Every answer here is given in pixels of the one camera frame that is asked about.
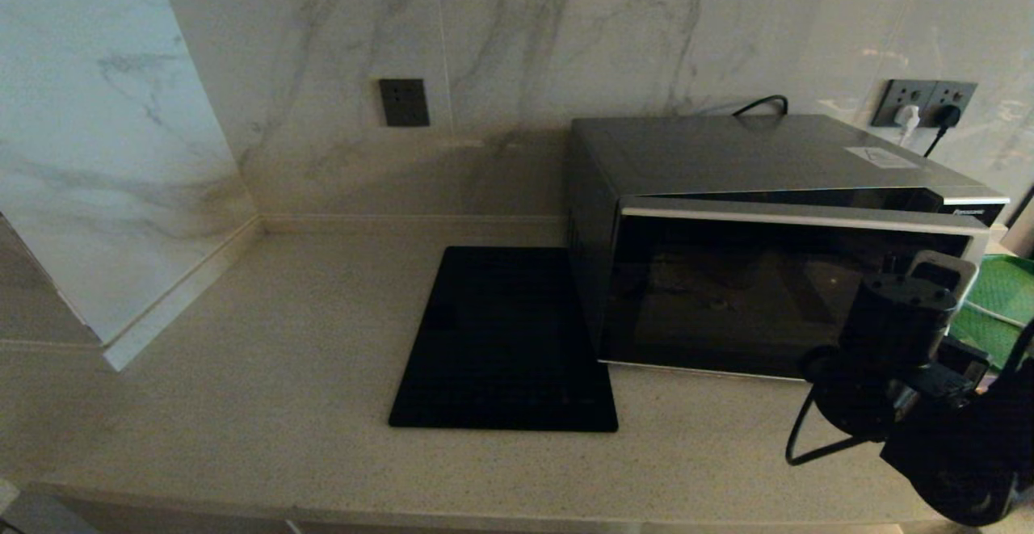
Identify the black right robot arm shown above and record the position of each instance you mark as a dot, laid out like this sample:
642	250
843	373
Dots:
945	453

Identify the silver microwave oven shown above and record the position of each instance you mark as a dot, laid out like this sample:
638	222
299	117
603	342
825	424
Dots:
727	154

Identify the white label sticker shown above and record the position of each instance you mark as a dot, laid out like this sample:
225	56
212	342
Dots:
880	157

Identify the black induction cooktop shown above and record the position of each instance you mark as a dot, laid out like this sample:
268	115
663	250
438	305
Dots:
501	340

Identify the dark glass microwave door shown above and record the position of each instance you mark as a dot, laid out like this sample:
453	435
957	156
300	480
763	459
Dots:
727	292

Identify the black power plug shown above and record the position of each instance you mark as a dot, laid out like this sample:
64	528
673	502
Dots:
947	116

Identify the dark double wall socket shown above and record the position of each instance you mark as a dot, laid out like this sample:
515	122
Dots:
923	94

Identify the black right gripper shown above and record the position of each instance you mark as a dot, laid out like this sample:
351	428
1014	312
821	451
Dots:
897	316

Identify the white power plug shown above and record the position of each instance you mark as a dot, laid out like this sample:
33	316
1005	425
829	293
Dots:
907	116

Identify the green plastic tray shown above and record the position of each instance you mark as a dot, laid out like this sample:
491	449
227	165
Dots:
1002	283

